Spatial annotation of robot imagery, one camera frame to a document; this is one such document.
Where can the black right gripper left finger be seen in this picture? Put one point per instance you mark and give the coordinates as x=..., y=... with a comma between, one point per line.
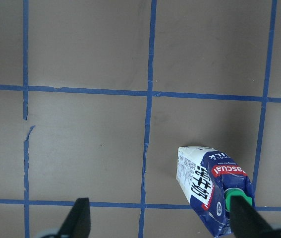
x=78, y=221

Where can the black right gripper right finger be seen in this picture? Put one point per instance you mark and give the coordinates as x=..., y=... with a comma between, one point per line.
x=246, y=222

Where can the blue white milk carton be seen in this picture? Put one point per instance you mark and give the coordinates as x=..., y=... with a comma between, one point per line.
x=208, y=179

